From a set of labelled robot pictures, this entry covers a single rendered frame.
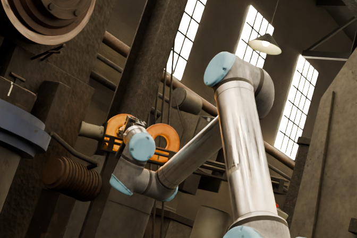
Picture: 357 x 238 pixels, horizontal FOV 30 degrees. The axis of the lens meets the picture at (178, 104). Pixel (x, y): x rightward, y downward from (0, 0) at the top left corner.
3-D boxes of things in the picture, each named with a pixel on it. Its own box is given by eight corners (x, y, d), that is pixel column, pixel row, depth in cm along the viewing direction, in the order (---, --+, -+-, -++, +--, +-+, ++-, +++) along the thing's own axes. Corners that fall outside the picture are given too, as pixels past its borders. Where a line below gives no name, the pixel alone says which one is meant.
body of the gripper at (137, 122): (144, 121, 252) (150, 127, 240) (136, 142, 252) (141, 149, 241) (126, 114, 250) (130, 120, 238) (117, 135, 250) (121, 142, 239)
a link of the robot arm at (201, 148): (288, 73, 207) (162, 184, 245) (258, 58, 201) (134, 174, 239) (296, 100, 200) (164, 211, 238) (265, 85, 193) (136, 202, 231)
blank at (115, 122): (108, 110, 262) (110, 109, 259) (145, 119, 266) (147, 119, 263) (99, 148, 259) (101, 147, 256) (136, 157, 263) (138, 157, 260)
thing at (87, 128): (76, 136, 258) (79, 121, 259) (98, 142, 260) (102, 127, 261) (79, 135, 252) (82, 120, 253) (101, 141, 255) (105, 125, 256)
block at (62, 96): (19, 137, 251) (41, 78, 256) (34, 143, 257) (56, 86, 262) (37, 141, 244) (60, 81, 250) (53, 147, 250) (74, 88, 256)
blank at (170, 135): (144, 119, 266) (147, 119, 263) (180, 128, 271) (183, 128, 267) (136, 158, 263) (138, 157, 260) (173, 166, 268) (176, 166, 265)
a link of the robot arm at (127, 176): (140, 201, 229) (155, 169, 228) (112, 192, 223) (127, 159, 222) (130, 190, 237) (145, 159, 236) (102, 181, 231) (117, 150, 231)
